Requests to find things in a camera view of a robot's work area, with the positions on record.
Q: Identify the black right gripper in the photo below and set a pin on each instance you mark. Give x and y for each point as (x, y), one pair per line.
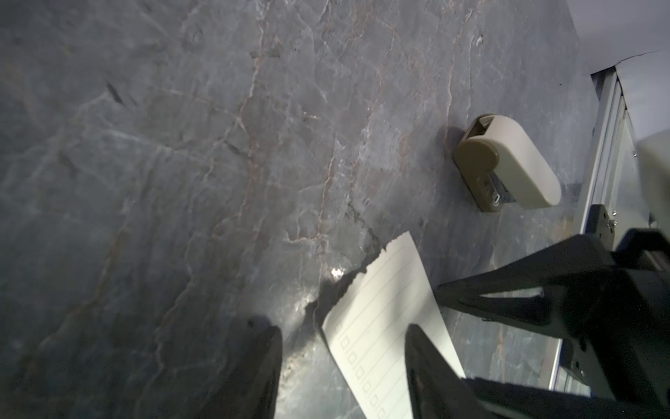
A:
(612, 307)

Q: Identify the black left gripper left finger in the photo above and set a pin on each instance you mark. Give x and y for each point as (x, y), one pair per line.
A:
(249, 382)

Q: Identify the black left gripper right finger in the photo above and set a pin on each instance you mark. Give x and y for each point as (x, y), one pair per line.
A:
(435, 390)

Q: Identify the beige mini stapler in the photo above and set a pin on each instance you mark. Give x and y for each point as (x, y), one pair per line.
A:
(500, 164)

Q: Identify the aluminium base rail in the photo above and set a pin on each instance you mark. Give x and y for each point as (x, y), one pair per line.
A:
(611, 201)

